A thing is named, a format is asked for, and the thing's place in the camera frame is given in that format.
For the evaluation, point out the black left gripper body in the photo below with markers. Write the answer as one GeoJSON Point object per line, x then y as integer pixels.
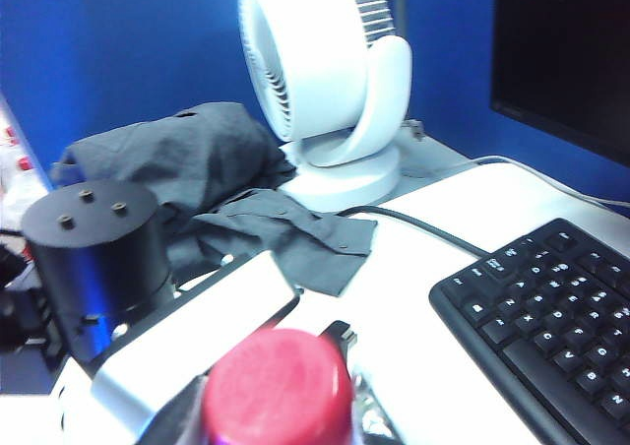
{"type": "Point", "coordinates": [211, 272]}

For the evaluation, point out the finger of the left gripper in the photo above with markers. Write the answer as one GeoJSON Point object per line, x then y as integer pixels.
{"type": "Point", "coordinates": [339, 334]}

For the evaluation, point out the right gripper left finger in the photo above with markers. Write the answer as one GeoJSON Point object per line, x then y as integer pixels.
{"type": "Point", "coordinates": [177, 420]}

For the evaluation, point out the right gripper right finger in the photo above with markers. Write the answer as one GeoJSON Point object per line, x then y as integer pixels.
{"type": "Point", "coordinates": [369, 425]}

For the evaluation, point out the red bottle cap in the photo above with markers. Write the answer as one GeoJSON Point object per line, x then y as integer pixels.
{"type": "Point", "coordinates": [278, 386]}

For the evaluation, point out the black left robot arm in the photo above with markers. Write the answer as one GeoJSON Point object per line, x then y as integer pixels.
{"type": "Point", "coordinates": [98, 258]}

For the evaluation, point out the white board platform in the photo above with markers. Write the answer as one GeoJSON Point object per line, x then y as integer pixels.
{"type": "Point", "coordinates": [418, 277]}

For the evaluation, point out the dark grey cloth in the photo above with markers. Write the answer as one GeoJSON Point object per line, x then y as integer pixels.
{"type": "Point", "coordinates": [197, 164]}

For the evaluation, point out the black computer keyboard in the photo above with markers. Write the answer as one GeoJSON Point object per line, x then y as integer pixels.
{"type": "Point", "coordinates": [551, 327]}

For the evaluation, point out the white desk fan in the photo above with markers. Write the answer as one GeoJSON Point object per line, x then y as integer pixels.
{"type": "Point", "coordinates": [315, 71]}

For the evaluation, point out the red white plastic package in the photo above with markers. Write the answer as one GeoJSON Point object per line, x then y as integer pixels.
{"type": "Point", "coordinates": [15, 159]}

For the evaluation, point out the black computer monitor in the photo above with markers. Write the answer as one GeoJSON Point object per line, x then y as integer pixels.
{"type": "Point", "coordinates": [566, 56]}

